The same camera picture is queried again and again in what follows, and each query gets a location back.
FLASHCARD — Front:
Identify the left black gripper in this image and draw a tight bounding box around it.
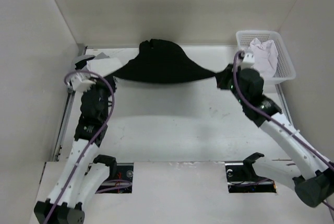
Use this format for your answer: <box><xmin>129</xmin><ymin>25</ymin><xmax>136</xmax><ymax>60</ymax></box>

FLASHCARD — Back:
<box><xmin>83</xmin><ymin>73</ymin><xmax>117</xmax><ymax>121</ymax></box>

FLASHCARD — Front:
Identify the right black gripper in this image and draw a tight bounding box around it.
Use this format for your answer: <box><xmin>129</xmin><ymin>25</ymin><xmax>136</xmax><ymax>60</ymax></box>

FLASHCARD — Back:
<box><xmin>214</xmin><ymin>63</ymin><xmax>248</xmax><ymax>106</ymax></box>

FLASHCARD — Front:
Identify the black tank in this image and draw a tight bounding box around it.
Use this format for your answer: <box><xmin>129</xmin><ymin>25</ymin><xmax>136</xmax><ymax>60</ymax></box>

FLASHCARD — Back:
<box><xmin>75</xmin><ymin>60</ymin><xmax>87</xmax><ymax>70</ymax></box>
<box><xmin>112</xmin><ymin>39</ymin><xmax>220</xmax><ymax>84</ymax></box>

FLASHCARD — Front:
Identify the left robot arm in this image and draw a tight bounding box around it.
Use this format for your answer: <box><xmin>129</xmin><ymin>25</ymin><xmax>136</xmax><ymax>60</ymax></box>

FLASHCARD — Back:
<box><xmin>33</xmin><ymin>76</ymin><xmax>117</xmax><ymax>223</ymax></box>

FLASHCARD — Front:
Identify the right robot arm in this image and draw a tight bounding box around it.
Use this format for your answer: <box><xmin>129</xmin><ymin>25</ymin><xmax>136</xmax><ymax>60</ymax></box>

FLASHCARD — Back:
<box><xmin>215</xmin><ymin>64</ymin><xmax>333</xmax><ymax>208</ymax></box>

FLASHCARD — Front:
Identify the white tank top in basket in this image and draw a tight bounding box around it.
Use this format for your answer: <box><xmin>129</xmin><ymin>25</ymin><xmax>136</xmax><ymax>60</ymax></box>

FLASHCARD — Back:
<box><xmin>248</xmin><ymin>38</ymin><xmax>279</xmax><ymax>78</ymax></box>

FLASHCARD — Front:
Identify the folded white tank top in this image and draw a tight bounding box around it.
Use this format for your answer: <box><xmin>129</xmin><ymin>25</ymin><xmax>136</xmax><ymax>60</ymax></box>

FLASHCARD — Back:
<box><xmin>87</xmin><ymin>58</ymin><xmax>123</xmax><ymax>77</ymax></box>

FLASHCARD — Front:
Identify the folded black tank top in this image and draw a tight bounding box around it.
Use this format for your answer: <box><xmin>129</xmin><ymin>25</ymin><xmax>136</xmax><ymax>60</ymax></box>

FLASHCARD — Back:
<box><xmin>75</xmin><ymin>60</ymin><xmax>87</xmax><ymax>70</ymax></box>

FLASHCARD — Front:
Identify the bottom grey tank top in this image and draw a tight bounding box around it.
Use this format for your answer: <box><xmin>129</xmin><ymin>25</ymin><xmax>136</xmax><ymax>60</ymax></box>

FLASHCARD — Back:
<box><xmin>66</xmin><ymin>54</ymin><xmax>96</xmax><ymax>93</ymax></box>

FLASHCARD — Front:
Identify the folded grey tank top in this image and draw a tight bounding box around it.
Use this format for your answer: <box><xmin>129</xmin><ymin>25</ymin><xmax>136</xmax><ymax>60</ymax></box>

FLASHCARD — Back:
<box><xmin>94</xmin><ymin>52</ymin><xmax>110</xmax><ymax>60</ymax></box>

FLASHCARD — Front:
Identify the white plastic basket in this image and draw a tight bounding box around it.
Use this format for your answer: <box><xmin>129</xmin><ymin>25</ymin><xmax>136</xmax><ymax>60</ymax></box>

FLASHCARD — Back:
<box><xmin>236</xmin><ymin>30</ymin><xmax>296</xmax><ymax>85</ymax></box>

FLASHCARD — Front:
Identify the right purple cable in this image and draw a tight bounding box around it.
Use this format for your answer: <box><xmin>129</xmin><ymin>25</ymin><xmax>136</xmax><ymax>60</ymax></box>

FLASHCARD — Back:
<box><xmin>233</xmin><ymin>50</ymin><xmax>334</xmax><ymax>209</ymax></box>

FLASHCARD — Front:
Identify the purple cable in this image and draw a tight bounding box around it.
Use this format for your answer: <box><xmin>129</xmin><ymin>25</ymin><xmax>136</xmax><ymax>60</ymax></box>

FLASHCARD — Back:
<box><xmin>44</xmin><ymin>68</ymin><xmax>131</xmax><ymax>224</ymax></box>
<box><xmin>233</xmin><ymin>50</ymin><xmax>334</xmax><ymax>209</ymax></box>

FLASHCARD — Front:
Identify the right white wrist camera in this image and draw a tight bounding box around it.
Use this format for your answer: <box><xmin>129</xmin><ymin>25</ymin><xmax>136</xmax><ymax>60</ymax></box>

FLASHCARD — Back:
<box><xmin>239</xmin><ymin>51</ymin><xmax>255</xmax><ymax>69</ymax></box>

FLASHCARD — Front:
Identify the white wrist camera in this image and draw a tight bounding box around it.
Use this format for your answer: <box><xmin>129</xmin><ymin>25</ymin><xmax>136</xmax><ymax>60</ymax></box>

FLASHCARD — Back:
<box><xmin>69</xmin><ymin>73</ymin><xmax>96</xmax><ymax>92</ymax></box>
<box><xmin>239</xmin><ymin>51</ymin><xmax>255</xmax><ymax>69</ymax></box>

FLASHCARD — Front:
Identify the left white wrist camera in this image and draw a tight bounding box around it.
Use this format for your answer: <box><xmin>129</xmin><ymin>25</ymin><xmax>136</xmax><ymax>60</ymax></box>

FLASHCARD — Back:
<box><xmin>69</xmin><ymin>73</ymin><xmax>96</xmax><ymax>92</ymax></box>

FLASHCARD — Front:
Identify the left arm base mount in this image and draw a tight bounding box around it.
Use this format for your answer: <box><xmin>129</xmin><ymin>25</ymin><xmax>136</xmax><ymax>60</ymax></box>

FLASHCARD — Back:
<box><xmin>97</xmin><ymin>163</ymin><xmax>134</xmax><ymax>194</ymax></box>

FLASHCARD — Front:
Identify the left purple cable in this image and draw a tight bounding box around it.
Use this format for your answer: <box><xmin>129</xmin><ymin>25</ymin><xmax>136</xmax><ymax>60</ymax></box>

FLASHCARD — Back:
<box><xmin>44</xmin><ymin>68</ymin><xmax>131</xmax><ymax>224</ymax></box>

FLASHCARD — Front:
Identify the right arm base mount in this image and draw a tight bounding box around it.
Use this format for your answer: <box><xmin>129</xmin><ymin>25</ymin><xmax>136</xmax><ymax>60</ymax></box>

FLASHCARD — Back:
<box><xmin>225</xmin><ymin>152</ymin><xmax>277</xmax><ymax>194</ymax></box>

